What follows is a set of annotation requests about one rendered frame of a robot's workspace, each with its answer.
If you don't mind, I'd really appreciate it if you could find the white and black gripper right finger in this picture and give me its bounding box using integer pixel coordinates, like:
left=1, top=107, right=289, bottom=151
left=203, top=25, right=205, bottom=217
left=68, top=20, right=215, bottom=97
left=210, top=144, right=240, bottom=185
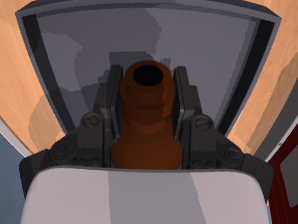
left=172, top=66, right=274, bottom=205

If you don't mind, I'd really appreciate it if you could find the red plastic crate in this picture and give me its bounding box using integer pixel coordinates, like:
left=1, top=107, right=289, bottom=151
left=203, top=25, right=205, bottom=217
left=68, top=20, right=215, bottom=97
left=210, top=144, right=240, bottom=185
left=268, top=123, right=298, bottom=224

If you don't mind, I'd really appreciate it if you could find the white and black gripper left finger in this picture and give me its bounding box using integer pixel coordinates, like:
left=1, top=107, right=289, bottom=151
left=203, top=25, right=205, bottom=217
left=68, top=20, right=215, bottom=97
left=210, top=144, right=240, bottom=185
left=19, top=65, right=124, bottom=199

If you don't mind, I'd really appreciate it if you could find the dark grey tray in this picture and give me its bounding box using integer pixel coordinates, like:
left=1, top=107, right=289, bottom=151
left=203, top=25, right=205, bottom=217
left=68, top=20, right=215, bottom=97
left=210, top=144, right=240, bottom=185
left=15, top=0, right=282, bottom=137

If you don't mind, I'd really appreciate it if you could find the brown bottle with blue label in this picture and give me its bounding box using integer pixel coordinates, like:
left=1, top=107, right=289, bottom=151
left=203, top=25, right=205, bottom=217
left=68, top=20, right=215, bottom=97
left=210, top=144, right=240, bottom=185
left=111, top=60, right=183, bottom=170

